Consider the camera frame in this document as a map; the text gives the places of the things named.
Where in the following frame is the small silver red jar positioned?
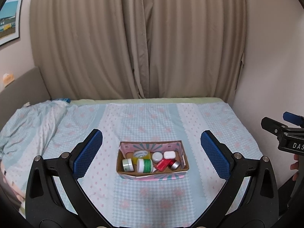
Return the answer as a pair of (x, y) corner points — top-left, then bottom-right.
(168, 159), (181, 171)

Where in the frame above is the white earbuds case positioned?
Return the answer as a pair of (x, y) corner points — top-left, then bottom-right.
(163, 151), (176, 160)

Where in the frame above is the crumpled blue white blanket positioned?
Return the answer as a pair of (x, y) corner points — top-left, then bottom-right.
(1, 100), (69, 171)

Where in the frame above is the gray sofa backrest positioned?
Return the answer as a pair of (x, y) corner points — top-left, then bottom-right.
(0, 67), (51, 128)

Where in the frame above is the round white lidded jar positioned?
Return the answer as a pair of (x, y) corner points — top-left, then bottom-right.
(151, 152), (163, 164)

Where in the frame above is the framed picture on wall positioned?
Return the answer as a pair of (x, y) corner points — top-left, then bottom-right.
(0, 0), (23, 46)

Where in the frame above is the red rectangular box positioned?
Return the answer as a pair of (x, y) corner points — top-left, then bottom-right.
(155, 159), (174, 172)

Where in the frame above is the small pale green cream jar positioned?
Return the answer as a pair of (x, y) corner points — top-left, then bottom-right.
(122, 158), (134, 172)

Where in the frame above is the small orange plush toy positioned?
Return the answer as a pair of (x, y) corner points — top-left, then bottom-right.
(3, 73), (15, 86)

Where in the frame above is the open cardboard box pink lining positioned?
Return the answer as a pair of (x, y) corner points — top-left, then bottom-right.
(116, 141), (190, 181)

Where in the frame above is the person's right hand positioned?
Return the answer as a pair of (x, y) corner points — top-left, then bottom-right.
(290, 154), (299, 181)

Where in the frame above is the blue checked floral bedsheet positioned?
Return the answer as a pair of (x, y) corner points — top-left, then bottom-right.
(43, 98), (262, 227)

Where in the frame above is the beige curtain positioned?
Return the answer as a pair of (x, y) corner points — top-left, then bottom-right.
(29, 0), (247, 103)

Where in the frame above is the green label white jar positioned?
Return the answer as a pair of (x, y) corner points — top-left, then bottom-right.
(137, 158), (153, 173)

